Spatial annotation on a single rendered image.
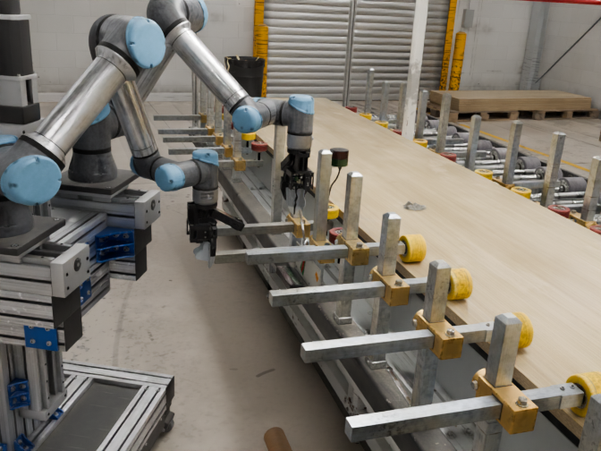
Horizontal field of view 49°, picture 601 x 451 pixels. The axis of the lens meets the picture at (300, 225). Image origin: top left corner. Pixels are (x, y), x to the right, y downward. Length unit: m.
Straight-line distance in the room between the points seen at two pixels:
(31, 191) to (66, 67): 8.10
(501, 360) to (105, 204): 1.33
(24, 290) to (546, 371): 1.22
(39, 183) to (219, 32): 8.40
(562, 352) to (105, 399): 1.60
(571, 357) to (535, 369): 0.11
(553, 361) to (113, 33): 1.25
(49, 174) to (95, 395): 1.19
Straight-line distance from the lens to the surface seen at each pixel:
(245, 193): 3.15
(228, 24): 9.88
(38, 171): 1.55
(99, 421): 2.44
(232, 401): 2.86
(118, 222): 2.13
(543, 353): 1.59
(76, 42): 9.60
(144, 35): 1.66
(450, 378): 1.88
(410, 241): 1.91
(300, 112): 1.90
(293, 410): 2.82
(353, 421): 1.15
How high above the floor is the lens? 1.64
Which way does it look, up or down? 20 degrees down
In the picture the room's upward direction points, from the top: 3 degrees clockwise
